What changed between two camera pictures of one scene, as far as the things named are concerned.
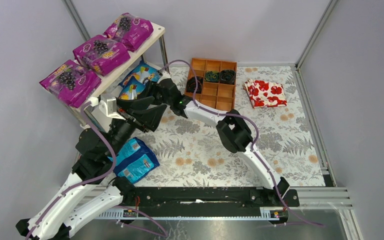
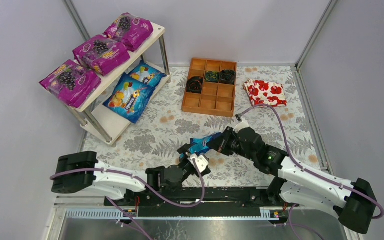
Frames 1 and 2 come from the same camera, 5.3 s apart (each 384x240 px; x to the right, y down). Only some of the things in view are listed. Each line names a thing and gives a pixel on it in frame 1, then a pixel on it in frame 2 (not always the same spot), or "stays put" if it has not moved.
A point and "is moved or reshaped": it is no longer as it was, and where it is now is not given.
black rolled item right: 227,76 stays put
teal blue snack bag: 135,160 → 199,145
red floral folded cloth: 264,94 stays put
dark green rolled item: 211,76 stays put
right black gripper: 160,85 → 218,143
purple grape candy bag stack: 72,83 stays put
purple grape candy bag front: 101,53 stays put
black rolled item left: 191,84 stays put
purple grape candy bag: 130,31 stays put
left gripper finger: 134,103 → 184,149
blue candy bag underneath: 132,88 is moved or reshaped
